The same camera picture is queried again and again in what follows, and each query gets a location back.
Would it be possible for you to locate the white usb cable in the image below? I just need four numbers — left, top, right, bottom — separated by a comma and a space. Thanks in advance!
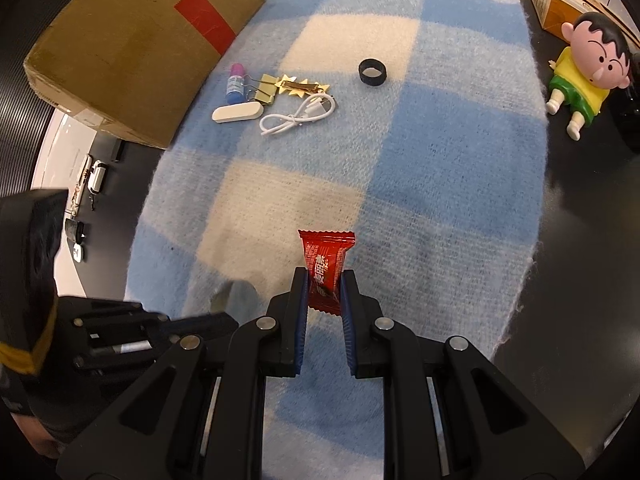
259, 95, 339, 138

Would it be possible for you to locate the white oblong case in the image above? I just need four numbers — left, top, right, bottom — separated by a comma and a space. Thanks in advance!
212, 102, 264, 123

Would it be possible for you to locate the silver white small device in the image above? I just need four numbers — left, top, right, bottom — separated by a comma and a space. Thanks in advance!
89, 159, 108, 193

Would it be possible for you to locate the cartoon boy figurine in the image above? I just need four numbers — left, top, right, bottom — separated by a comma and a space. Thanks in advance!
545, 11, 632, 141

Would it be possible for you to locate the red candy packet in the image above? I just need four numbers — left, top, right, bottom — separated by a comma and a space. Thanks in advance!
298, 229, 357, 315

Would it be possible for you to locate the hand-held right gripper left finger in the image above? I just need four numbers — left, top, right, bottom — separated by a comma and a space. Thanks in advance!
56, 267, 309, 480

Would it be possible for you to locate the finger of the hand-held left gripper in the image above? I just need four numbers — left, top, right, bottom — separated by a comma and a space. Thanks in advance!
58, 296, 240, 335
74, 332, 237, 377

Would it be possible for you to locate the small blue pink bottle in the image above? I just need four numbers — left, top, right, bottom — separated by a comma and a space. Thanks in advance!
226, 63, 246, 103

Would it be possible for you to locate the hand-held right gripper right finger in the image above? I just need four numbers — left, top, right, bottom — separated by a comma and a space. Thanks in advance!
340, 269, 586, 480

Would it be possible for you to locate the black ring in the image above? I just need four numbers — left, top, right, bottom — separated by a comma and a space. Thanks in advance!
358, 58, 390, 87

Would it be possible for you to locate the key lanyard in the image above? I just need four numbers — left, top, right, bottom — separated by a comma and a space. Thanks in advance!
67, 155, 93, 221

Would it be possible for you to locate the blue white checkered blanket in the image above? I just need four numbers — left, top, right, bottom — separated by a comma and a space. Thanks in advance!
124, 0, 550, 480

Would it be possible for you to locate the brown cardboard box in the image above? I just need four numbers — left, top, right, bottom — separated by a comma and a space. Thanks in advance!
23, 0, 267, 150

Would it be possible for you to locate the small black gadget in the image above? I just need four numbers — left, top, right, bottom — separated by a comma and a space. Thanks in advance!
64, 217, 86, 246

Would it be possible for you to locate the gold binder clip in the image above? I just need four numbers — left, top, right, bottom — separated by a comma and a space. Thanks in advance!
242, 73, 280, 107

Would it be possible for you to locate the black slatted panel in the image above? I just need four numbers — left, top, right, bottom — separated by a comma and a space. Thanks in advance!
0, 0, 108, 211

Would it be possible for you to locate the gold star hair clip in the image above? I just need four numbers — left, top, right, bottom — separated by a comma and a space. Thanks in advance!
276, 74, 335, 100

